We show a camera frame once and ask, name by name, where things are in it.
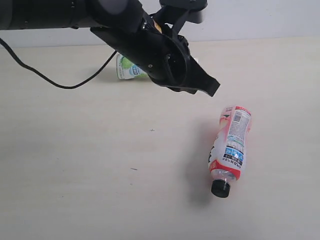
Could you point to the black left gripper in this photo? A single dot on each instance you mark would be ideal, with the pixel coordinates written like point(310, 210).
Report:
point(167, 61)

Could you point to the green label clear bottle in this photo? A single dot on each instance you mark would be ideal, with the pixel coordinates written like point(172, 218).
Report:
point(126, 70)

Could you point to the pink peach label bottle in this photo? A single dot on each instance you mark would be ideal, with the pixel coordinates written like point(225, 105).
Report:
point(227, 157)

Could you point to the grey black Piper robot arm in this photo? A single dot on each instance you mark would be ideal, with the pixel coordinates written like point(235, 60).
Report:
point(126, 15)

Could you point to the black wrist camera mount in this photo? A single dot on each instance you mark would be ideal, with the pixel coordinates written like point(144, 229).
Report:
point(173, 14)

